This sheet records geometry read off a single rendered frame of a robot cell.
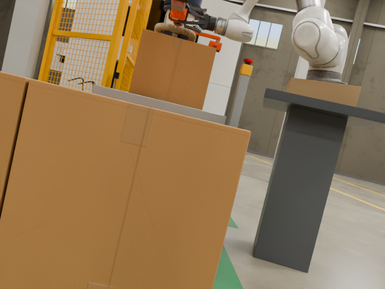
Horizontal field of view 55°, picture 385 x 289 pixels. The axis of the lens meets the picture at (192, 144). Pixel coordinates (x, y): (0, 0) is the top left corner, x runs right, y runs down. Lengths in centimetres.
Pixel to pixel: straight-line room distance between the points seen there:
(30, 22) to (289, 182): 198
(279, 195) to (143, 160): 114
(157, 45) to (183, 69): 18
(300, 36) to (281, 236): 87
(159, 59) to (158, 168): 136
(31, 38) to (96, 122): 215
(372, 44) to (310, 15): 1204
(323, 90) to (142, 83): 89
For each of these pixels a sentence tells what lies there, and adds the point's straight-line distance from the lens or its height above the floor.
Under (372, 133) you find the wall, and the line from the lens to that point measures 1335.
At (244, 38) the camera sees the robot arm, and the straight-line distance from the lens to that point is 206.
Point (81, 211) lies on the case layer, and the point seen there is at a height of 34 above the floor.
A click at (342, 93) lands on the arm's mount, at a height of 81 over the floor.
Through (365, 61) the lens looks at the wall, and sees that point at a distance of 1353.
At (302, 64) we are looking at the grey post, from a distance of 509.
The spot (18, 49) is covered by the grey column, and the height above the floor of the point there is 75.
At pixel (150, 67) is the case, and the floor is 76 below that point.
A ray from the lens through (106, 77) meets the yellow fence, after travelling 272.
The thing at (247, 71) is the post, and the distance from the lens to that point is 254.
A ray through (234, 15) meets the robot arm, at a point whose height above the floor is 117.
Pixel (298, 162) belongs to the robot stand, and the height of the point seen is 47.
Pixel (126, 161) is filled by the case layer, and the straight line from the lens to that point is 66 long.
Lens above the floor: 53
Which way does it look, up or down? 3 degrees down
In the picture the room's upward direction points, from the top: 13 degrees clockwise
